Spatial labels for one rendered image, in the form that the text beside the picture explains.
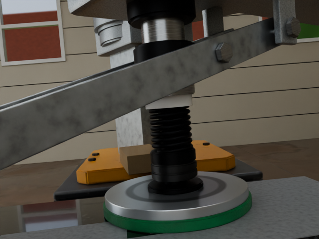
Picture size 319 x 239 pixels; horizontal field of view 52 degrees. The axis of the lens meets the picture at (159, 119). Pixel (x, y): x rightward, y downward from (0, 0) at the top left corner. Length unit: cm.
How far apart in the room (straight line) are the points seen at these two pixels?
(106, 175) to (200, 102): 550
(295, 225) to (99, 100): 27
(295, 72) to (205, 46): 653
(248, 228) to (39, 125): 26
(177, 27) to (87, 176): 63
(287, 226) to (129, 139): 82
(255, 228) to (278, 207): 8
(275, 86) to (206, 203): 642
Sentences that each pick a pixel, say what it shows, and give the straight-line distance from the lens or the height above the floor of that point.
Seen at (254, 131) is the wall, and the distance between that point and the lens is 670.
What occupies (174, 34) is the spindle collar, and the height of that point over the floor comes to 105.
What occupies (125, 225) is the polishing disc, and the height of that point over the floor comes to 81.
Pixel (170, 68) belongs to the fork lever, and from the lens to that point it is 42.
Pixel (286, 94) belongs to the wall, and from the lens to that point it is 689.
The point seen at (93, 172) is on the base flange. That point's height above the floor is 77.
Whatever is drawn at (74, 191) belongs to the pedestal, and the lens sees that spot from 96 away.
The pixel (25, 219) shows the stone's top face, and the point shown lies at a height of 81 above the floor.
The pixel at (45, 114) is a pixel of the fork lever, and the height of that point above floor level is 96.
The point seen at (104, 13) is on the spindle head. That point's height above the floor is 111.
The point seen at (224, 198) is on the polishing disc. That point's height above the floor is 83.
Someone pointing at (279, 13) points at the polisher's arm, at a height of 109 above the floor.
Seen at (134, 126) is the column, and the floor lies 89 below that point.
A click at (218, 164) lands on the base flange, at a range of 102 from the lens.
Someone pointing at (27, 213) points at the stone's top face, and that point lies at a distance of 58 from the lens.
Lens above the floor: 96
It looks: 3 degrees down
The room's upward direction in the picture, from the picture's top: 5 degrees counter-clockwise
